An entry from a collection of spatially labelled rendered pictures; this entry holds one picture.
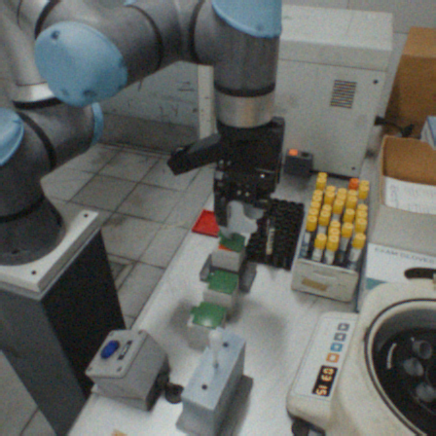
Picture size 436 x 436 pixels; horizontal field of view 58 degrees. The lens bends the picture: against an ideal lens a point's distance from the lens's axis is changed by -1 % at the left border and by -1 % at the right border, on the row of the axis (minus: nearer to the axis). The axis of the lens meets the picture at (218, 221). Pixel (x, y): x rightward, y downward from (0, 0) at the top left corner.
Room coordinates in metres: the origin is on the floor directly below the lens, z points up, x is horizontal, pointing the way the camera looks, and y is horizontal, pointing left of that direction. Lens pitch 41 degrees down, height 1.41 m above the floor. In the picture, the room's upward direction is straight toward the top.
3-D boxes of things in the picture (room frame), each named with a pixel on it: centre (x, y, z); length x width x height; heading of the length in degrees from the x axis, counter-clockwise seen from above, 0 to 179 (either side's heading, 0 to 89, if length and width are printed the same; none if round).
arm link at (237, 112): (0.48, -0.03, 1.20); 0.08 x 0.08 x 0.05
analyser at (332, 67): (0.94, -0.24, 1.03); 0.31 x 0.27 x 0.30; 161
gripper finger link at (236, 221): (0.46, -0.03, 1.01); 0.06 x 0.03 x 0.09; 71
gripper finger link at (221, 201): (0.46, -0.01, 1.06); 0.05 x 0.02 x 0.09; 161
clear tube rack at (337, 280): (0.53, -0.20, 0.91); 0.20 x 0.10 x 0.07; 161
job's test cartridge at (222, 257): (0.48, -0.02, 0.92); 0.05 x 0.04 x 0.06; 71
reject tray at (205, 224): (0.61, 0.01, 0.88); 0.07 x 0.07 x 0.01; 71
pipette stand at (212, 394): (0.25, 0.00, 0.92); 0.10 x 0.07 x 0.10; 156
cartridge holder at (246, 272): (0.48, -0.02, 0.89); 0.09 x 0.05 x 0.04; 71
